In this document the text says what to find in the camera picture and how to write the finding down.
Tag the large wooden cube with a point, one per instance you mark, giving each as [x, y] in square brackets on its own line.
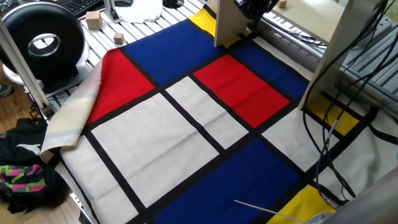
[94, 20]

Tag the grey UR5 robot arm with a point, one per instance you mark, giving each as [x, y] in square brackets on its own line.
[367, 202]

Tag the black computer keyboard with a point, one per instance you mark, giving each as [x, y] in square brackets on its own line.
[79, 6]

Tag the grey shoe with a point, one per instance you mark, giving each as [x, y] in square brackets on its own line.
[5, 91]

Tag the Mondrian colour block tablecloth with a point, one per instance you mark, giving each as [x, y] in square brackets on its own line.
[155, 146]

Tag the grey ribbed metal platform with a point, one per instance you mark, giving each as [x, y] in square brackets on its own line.
[382, 74]

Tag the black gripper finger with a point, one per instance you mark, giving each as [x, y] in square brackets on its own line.
[245, 7]
[265, 6]

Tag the black round object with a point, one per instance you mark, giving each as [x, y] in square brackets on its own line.
[172, 3]

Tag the black pink green backpack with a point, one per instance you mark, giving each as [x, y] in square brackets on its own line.
[25, 183]

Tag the short aluminium bracket post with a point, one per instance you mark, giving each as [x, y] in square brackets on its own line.
[111, 12]

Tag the white crumpled cloth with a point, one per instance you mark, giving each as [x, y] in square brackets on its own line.
[140, 11]

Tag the aluminium frame bar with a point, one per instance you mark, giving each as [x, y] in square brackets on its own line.
[21, 68]

